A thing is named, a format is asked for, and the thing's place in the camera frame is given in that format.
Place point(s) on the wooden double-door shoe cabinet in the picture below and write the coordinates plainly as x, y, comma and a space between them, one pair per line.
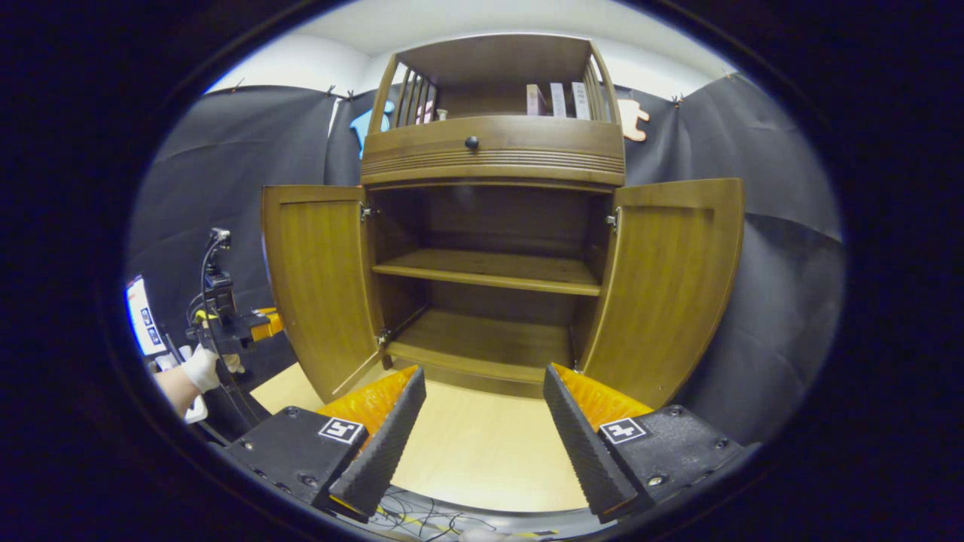
497, 68

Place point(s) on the wooden cabinet drawer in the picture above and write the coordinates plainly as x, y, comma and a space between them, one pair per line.
542, 139

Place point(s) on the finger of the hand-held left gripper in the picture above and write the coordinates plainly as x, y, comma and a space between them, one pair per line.
269, 324

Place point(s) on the purple book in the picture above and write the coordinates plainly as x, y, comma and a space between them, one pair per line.
558, 100

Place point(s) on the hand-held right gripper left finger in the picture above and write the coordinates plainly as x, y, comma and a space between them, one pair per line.
380, 452

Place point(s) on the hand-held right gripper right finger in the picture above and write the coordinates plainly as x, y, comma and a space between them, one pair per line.
587, 452

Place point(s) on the grey book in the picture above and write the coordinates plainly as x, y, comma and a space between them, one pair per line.
580, 100

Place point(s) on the white lit screen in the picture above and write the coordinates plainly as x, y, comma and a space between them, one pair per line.
144, 316

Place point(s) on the wooden inner cabinet shelf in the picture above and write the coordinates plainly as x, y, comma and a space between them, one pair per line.
489, 269

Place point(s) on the wooden shoe cabinet door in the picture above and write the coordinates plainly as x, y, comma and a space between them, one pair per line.
316, 286
663, 286

